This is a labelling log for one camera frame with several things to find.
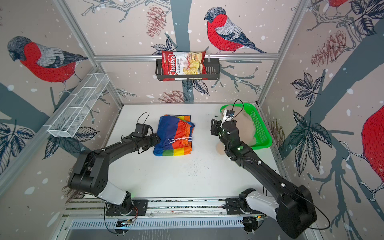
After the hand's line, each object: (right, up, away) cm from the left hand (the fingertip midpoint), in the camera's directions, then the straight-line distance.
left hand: (156, 140), depth 94 cm
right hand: (+34, +12, -15) cm, 39 cm away
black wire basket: (+36, +44, +1) cm, 57 cm away
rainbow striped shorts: (+11, +3, +4) cm, 12 cm away
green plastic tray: (+73, 0, +10) cm, 74 cm away
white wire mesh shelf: (-37, +13, -22) cm, 45 cm away
